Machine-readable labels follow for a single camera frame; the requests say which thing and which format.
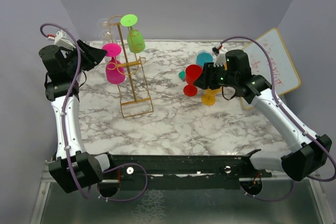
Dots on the red wine glass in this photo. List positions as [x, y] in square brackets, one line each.
[192, 72]

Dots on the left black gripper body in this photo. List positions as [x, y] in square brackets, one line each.
[72, 60]

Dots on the clear wine glass upper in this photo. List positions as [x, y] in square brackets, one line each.
[103, 23]

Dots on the yellow framed whiteboard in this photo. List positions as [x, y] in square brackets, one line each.
[286, 77]

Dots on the green grey eraser block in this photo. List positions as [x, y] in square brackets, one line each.
[182, 75]

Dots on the blue white round jar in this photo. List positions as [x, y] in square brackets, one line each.
[203, 51]

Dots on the green wine glass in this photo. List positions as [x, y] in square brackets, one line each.
[135, 39]

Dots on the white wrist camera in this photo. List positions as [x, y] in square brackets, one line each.
[62, 40]
[219, 52]

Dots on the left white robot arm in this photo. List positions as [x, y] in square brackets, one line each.
[73, 167]

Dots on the blue wine glass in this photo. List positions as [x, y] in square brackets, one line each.
[203, 58]

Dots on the clear wine glass lower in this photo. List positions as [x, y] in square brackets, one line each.
[106, 36]

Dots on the orange wine glass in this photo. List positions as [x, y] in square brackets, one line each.
[208, 98]

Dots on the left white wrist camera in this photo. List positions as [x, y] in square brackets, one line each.
[62, 40]

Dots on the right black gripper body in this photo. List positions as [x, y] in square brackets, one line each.
[226, 78]

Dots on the gold wire glass rack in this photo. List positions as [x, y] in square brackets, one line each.
[134, 92]

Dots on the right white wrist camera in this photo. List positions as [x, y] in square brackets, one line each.
[219, 52]

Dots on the clear wine glass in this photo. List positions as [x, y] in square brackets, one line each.
[106, 36]
[103, 23]

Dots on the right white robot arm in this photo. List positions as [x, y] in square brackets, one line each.
[308, 150]

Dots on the pink wine glass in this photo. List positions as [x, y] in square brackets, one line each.
[114, 74]

